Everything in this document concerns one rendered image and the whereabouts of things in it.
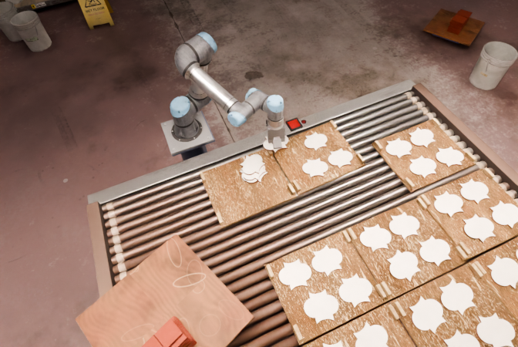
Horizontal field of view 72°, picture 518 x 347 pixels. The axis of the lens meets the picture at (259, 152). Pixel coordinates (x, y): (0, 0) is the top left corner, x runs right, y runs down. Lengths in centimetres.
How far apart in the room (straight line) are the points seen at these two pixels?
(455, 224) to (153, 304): 140
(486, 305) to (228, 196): 122
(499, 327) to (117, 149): 299
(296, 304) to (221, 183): 70
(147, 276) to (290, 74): 277
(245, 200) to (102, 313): 79
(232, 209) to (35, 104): 299
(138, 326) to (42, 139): 268
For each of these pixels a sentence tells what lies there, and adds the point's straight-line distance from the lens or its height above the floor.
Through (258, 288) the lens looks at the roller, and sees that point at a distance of 166.
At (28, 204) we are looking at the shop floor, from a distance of 353.
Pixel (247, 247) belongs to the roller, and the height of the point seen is 92.
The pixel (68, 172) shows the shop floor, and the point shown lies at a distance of 354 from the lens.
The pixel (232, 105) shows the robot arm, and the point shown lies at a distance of 161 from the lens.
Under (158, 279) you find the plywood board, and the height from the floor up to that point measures 104.
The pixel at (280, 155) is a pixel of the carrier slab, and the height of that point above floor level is 94.
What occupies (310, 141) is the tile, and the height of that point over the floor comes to 95.
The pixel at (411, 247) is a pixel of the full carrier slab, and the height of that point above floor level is 94.
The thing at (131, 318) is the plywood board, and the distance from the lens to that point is 161.
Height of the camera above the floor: 251
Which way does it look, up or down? 53 degrees down
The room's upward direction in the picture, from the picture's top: 4 degrees counter-clockwise
